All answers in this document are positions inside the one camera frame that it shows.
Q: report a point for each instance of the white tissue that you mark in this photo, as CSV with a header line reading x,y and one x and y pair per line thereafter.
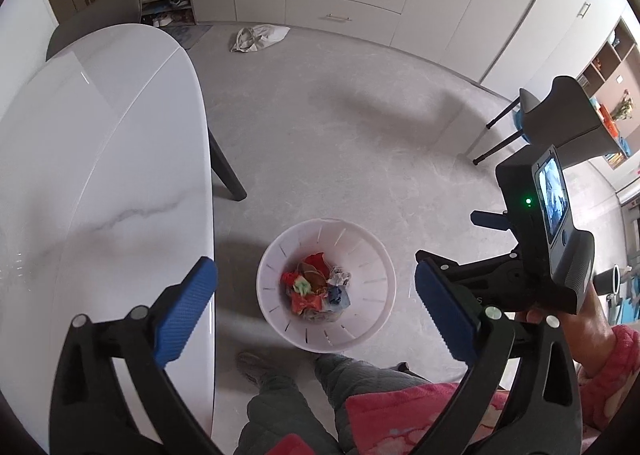
x,y
339,277

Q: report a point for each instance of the person's right hand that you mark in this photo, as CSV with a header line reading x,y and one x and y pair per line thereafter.
x,y
590,335

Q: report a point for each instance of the pink patterned robe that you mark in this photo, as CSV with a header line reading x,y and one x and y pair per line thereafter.
x,y
400,415

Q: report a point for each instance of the dark grey table leg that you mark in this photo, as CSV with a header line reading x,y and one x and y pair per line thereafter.
x,y
227,170

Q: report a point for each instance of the grey chair with black legs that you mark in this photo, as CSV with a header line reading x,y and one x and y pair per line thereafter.
x,y
565,115

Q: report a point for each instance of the grey floor mat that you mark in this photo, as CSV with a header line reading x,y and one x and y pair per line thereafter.
x,y
187,35

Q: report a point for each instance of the red snack packet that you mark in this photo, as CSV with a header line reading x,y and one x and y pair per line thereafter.
x,y
305,304

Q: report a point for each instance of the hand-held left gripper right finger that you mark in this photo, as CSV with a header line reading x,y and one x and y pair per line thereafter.
x,y
445,310

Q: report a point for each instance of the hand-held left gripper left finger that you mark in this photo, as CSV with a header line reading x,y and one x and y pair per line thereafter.
x,y
185,310

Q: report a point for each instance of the grey slipper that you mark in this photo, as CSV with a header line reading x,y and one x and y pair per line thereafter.
x,y
252,367

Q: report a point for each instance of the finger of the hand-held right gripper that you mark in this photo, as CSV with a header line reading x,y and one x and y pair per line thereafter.
x,y
487,220
480,275

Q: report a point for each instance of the white cloth bag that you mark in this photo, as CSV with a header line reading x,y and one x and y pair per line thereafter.
x,y
260,37

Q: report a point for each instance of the person's right forearm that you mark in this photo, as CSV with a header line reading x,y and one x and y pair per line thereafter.
x,y
615,375

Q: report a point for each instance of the open shelf unit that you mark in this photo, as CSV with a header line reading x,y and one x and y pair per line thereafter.
x,y
607,85

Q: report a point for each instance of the white trash bin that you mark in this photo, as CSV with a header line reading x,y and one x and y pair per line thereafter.
x,y
370,285

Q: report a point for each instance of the grey quilted pants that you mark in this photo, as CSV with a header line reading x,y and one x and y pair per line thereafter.
x,y
300,405

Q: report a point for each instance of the green crumpled wrapper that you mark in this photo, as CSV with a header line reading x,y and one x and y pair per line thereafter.
x,y
301,287

